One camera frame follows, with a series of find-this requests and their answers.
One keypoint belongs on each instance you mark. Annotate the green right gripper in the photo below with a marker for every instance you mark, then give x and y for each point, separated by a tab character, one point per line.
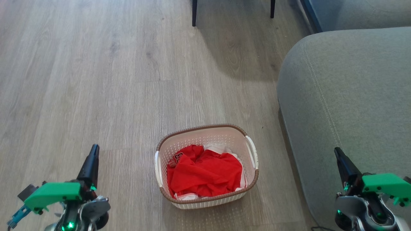
386	185

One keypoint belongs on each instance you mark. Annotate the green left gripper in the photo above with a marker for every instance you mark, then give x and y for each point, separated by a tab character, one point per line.
53	194

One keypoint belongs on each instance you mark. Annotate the white laundry basket brown rim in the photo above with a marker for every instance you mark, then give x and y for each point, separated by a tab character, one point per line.
202	134

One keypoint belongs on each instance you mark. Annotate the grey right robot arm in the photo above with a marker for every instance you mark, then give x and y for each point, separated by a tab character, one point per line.
359	211

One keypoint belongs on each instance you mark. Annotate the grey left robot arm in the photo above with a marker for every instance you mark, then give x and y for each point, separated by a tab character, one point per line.
88	211

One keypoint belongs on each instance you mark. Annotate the grey-green fabric sofa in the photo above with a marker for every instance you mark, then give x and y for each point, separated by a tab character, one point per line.
353	96

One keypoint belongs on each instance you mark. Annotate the red jersey garment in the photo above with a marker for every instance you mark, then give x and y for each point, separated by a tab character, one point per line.
204	175

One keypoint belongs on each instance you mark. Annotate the white garment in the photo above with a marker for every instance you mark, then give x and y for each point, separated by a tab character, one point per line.
220	148

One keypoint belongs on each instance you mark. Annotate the grey-green sofa cushion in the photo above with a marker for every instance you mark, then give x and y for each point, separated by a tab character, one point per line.
359	12

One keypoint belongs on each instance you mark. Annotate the black chair leg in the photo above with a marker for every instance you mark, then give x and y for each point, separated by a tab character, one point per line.
272	8
194	12

